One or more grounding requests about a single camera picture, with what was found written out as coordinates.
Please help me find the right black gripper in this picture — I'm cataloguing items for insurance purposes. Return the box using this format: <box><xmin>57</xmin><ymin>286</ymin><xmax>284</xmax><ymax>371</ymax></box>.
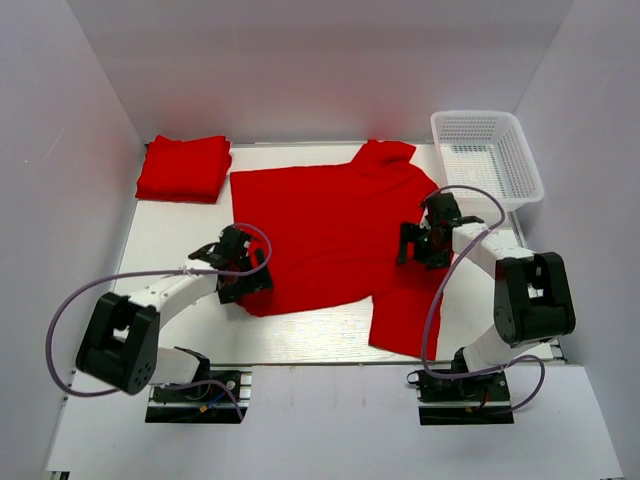
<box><xmin>396</xmin><ymin>222</ymin><xmax>452</xmax><ymax>271</ymax></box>

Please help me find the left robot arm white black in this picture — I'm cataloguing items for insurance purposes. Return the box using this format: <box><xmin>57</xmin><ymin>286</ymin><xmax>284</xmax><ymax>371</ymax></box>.
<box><xmin>76</xmin><ymin>223</ymin><xmax>273</xmax><ymax>399</ymax></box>

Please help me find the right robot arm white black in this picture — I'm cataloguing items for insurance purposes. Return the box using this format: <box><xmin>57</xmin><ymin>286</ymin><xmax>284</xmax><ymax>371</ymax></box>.
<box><xmin>396</xmin><ymin>186</ymin><xmax>576</xmax><ymax>399</ymax></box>

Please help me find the folded red t shirt stack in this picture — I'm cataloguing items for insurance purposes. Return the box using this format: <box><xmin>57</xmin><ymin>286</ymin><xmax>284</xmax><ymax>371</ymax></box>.
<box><xmin>136</xmin><ymin>135</ymin><xmax>232</xmax><ymax>204</ymax></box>

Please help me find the white plastic basket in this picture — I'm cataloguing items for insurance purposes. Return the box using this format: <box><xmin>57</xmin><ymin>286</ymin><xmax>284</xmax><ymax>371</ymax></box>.
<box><xmin>431</xmin><ymin>110</ymin><xmax>544</xmax><ymax>212</ymax></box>

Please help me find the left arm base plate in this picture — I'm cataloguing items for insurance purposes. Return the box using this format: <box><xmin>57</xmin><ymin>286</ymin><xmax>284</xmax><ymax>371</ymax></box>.
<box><xmin>145</xmin><ymin>367</ymin><xmax>252</xmax><ymax>425</ymax></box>

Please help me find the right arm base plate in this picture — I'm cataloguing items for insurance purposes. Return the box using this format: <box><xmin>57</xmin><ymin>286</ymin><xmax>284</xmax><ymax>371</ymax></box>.
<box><xmin>407</xmin><ymin>370</ymin><xmax>514</xmax><ymax>426</ymax></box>

